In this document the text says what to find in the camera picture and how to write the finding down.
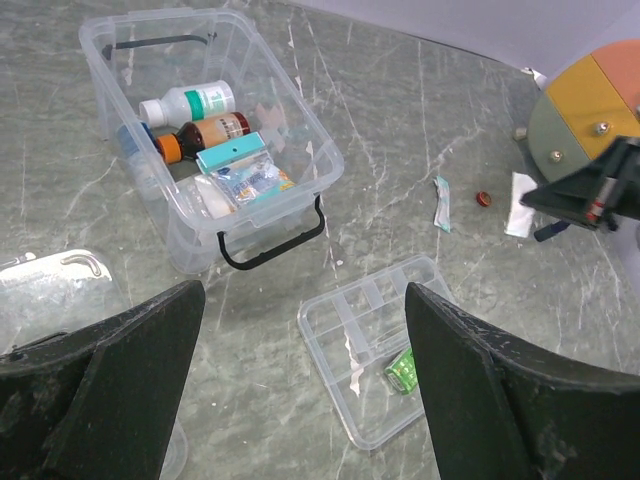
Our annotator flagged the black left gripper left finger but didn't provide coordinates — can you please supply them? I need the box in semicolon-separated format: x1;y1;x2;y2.
1;280;206;479

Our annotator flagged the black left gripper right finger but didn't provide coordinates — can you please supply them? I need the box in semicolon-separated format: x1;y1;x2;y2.
405;283;639;479

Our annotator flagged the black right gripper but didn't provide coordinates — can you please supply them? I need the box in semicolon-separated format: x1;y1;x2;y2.
521;136;639;232

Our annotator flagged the green white medicine box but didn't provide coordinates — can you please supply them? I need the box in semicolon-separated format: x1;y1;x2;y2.
384;347;418;395

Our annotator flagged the clear compartment tray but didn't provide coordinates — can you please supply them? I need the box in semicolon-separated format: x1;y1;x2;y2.
297;255;452;451

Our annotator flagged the brown bottle orange label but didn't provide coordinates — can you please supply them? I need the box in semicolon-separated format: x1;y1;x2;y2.
156;112;251;165

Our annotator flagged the clear plastic medicine box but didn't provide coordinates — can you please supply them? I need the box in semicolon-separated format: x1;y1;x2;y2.
79;8;344;274

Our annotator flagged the white bottle green label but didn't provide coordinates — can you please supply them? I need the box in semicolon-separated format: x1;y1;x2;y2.
139;80;236;128

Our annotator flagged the small dark blue cap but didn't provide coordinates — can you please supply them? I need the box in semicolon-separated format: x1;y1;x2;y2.
533;221;570;242

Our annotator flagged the cream cylinder orange face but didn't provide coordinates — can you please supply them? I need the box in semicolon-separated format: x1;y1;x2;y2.
516;38;639;182

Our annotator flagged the small copper coin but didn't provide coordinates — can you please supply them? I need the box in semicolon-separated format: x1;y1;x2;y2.
476;191;492;208

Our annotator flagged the white teal swab packet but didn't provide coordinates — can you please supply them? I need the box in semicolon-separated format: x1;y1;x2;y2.
434;175;451;233

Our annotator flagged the clear box lid black handle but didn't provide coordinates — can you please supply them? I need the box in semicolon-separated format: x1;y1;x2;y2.
0;248;189;480

